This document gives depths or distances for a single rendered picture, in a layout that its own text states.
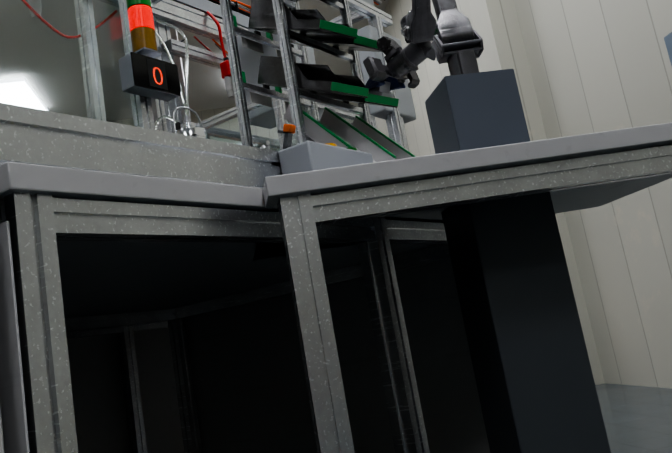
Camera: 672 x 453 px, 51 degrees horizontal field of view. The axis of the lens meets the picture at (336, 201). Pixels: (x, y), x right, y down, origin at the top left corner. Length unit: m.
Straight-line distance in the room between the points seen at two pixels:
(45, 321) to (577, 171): 0.79
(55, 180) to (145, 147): 0.24
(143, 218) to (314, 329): 0.28
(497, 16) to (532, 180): 4.49
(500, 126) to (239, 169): 0.50
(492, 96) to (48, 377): 0.92
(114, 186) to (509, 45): 4.79
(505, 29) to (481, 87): 4.18
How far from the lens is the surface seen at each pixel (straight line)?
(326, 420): 1.00
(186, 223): 0.97
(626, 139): 1.19
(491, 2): 5.61
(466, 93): 1.36
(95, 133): 1.00
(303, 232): 1.02
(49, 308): 0.81
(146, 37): 1.55
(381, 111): 3.25
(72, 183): 0.85
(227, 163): 1.16
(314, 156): 1.23
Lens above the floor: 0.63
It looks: 11 degrees up
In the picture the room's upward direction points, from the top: 10 degrees counter-clockwise
